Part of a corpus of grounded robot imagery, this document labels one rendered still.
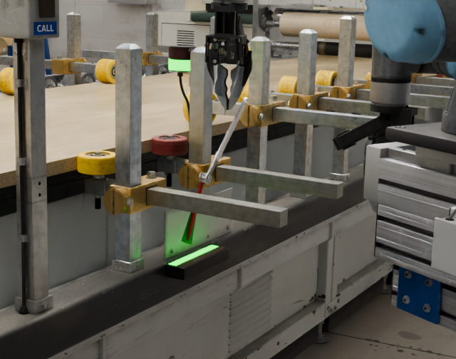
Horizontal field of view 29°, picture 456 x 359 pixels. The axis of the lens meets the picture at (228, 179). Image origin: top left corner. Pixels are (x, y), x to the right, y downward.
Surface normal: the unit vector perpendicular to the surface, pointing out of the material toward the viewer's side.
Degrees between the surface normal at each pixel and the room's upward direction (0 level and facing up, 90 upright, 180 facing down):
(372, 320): 0
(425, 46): 124
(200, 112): 90
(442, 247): 90
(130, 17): 90
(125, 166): 90
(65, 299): 0
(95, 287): 0
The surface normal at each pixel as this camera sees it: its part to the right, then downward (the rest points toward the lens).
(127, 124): -0.51, 0.17
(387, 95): -0.27, 0.21
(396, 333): 0.03, -0.98
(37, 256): 0.86, 0.13
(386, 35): -0.86, 0.20
